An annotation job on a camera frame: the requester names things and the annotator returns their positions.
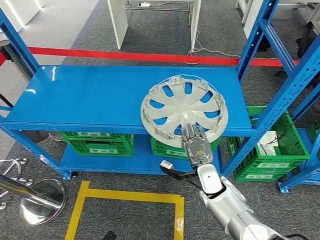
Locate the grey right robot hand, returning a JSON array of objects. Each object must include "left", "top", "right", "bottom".
[{"left": 180, "top": 122, "right": 214, "bottom": 170}]

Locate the grey plastic wheel hubcap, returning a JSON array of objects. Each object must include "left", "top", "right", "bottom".
[{"left": 140, "top": 74, "right": 229, "bottom": 149}]

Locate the blue metal shelf rack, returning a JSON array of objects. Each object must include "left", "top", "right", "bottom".
[
  {"left": 278, "top": 96, "right": 320, "bottom": 195},
  {"left": 0, "top": 0, "right": 320, "bottom": 181}
]

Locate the white paper in crate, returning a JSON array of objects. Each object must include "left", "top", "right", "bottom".
[{"left": 257, "top": 131, "right": 279, "bottom": 157}]

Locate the red barrier belt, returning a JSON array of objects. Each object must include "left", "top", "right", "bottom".
[{"left": 0, "top": 46, "right": 300, "bottom": 69}]

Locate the white cabinet panel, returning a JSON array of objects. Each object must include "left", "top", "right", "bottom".
[{"left": 243, "top": 0, "right": 266, "bottom": 40}]

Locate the white desk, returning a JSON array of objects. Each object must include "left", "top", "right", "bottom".
[{"left": 107, "top": 0, "right": 202, "bottom": 51}]

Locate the dark round stanchion base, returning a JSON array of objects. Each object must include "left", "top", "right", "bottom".
[{"left": 21, "top": 130, "right": 50, "bottom": 144}]

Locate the stool with chrome base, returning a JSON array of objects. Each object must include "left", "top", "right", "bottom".
[{"left": 0, "top": 158, "right": 34, "bottom": 211}]

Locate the white floor cable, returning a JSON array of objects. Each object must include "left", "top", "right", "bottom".
[{"left": 185, "top": 30, "right": 283, "bottom": 65}]

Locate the chrome stanchion post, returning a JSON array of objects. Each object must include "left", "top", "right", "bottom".
[
  {"left": 0, "top": 39, "right": 66, "bottom": 144},
  {"left": 0, "top": 173, "right": 67, "bottom": 227}
]

